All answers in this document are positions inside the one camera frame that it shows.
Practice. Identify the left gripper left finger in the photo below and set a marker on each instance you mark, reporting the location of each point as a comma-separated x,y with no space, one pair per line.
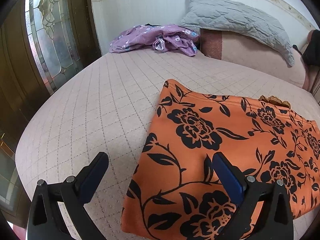
45,218

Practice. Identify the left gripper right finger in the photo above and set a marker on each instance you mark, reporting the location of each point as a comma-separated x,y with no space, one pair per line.
275,220

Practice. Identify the orange black floral shirt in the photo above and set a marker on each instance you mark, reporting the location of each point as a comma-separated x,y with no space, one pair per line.
175,193

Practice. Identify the pink quilted mattress cover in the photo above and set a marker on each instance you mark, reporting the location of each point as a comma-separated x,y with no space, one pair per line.
108,107

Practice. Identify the striped floral back cushion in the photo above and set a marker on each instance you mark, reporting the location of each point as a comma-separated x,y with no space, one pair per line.
315,90

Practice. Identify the black garment on sofa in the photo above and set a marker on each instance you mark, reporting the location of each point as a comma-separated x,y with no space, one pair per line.
311,56

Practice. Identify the pink bolster cushion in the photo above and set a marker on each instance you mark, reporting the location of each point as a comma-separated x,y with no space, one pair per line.
246,51

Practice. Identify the wooden stained glass door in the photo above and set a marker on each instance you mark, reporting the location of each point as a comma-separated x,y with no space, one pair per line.
44,44

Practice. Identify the purple floral garment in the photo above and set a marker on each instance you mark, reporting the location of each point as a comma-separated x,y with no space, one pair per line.
161,38

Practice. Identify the grey quilted pillow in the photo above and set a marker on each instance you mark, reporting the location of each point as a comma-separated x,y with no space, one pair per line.
227,15

